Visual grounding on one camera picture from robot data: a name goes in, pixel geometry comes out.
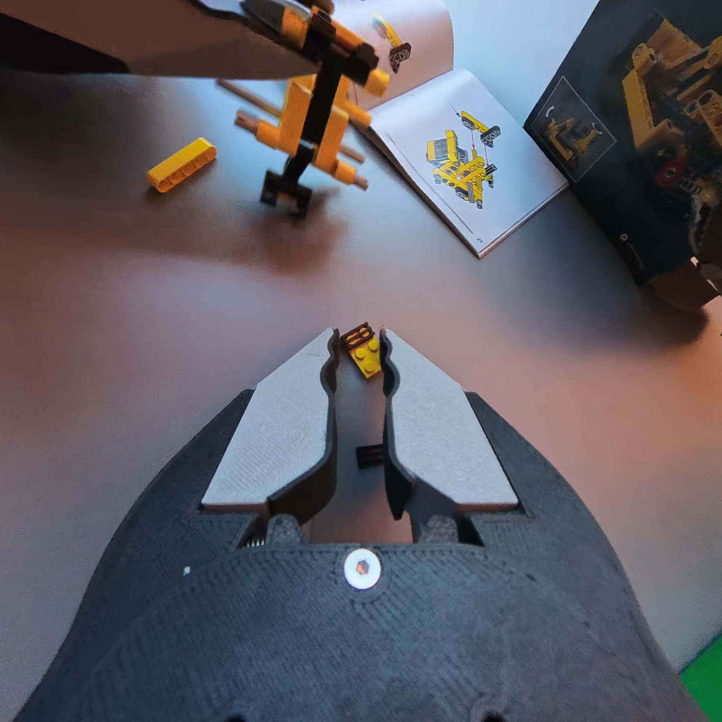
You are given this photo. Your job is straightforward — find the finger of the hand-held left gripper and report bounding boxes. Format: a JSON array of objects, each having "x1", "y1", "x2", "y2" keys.
[
  {"x1": 0, "y1": 0, "x2": 320, "y2": 80},
  {"x1": 244, "y1": 0, "x2": 334, "y2": 27}
]

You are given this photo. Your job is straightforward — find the black lego set box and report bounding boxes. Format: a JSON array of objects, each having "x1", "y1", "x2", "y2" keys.
[{"x1": 523, "y1": 0, "x2": 722, "y2": 314}]

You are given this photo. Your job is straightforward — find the yellow black lego model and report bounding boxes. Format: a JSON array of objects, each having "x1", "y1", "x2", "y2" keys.
[{"x1": 217, "y1": 5, "x2": 391, "y2": 221}]

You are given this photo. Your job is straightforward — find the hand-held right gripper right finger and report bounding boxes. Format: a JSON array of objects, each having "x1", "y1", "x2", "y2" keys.
[{"x1": 379, "y1": 329, "x2": 520, "y2": 521}]

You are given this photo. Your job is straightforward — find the yellow plate with black grille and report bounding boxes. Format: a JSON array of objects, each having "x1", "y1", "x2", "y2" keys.
[{"x1": 340, "y1": 322, "x2": 383, "y2": 380}]

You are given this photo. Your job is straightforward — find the yellow lego beam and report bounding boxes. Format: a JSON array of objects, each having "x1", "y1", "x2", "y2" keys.
[{"x1": 147, "y1": 137, "x2": 218, "y2": 194}]

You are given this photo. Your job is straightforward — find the green plastic bin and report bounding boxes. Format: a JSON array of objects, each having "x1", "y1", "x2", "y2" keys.
[{"x1": 680, "y1": 634, "x2": 722, "y2": 717}]

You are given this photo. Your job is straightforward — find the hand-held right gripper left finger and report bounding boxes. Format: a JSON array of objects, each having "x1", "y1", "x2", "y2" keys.
[{"x1": 201, "y1": 327, "x2": 339, "y2": 524}]

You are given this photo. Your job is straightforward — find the white instruction booklet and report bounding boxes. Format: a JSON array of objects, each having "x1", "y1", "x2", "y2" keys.
[{"x1": 333, "y1": 0, "x2": 569, "y2": 259}]

